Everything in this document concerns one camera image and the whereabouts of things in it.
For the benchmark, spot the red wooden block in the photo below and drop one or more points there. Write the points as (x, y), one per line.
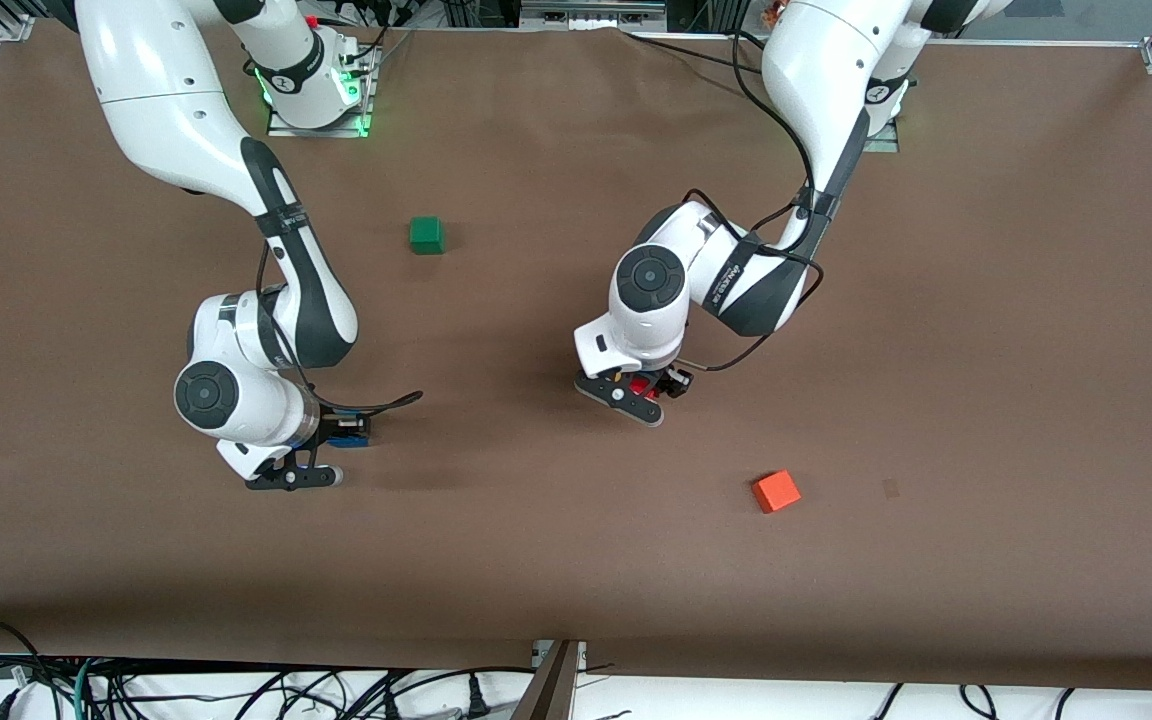
(641, 386)

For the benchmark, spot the brown paper table cover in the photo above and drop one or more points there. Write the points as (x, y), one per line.
(576, 570)

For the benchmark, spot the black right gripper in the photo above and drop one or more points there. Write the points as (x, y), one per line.
(335, 427)

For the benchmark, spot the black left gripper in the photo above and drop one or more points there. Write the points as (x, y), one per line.
(675, 379)

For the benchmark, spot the blue wooden block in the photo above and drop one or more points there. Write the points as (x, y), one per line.
(348, 440)

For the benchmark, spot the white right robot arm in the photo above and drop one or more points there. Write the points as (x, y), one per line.
(166, 100)

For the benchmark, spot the aluminium profile beam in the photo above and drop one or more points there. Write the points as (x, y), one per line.
(548, 690)

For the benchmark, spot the green wooden block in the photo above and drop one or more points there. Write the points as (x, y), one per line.
(426, 235)

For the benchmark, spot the metal rack rail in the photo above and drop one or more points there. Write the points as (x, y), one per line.
(591, 12)

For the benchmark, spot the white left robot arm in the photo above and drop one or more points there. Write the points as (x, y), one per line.
(816, 70)

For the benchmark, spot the orange wooden block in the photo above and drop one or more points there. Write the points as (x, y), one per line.
(776, 491)

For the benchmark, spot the black power plug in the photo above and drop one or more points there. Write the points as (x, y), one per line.
(477, 698)

